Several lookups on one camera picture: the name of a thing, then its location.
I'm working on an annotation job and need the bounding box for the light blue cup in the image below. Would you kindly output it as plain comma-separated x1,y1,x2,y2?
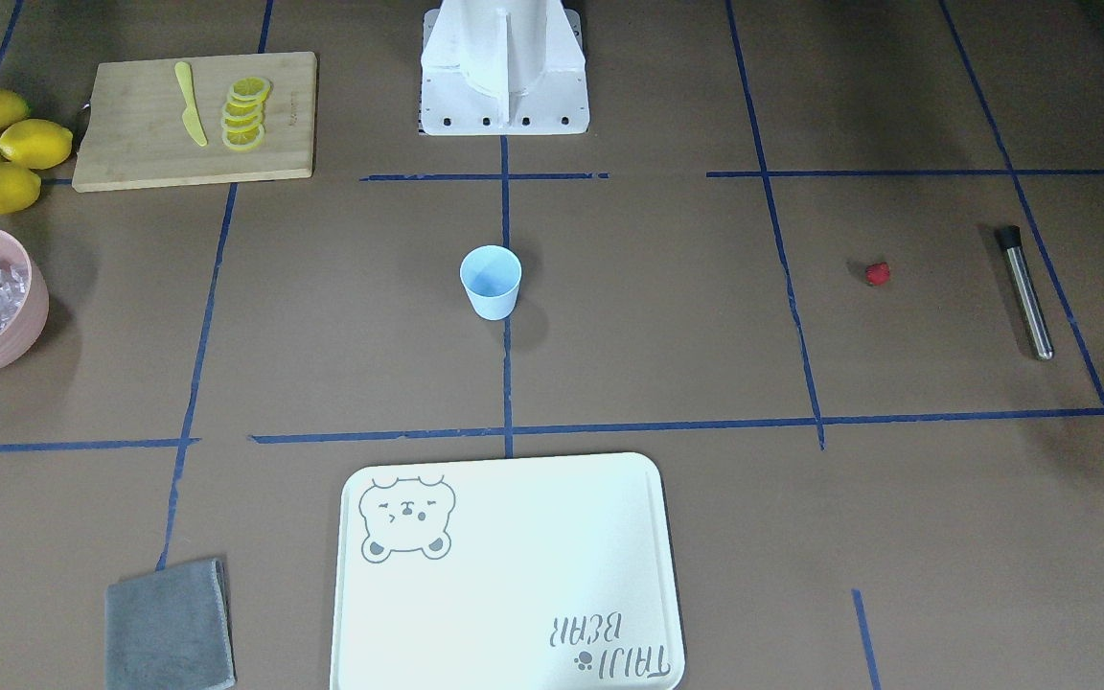
459,245,524,320

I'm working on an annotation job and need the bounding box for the white bear tray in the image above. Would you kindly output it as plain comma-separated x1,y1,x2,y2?
329,452,686,689

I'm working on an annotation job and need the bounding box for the red strawberry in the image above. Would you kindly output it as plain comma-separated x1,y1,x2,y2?
863,262,892,287

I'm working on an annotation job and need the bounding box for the lemon slices row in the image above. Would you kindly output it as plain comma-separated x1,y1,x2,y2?
219,76,272,152

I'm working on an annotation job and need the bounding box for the yellow plastic knife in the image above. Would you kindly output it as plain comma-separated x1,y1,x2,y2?
172,61,209,148

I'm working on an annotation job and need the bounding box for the bamboo cutting board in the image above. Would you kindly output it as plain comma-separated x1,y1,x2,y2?
73,52,318,193

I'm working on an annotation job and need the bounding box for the steel muddler black tip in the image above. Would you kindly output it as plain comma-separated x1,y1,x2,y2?
994,224,1055,361

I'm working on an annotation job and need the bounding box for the grey folded cloth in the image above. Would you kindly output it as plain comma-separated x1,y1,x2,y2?
103,558,237,689

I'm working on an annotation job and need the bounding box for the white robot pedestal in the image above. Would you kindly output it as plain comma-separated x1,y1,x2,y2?
418,1,590,136

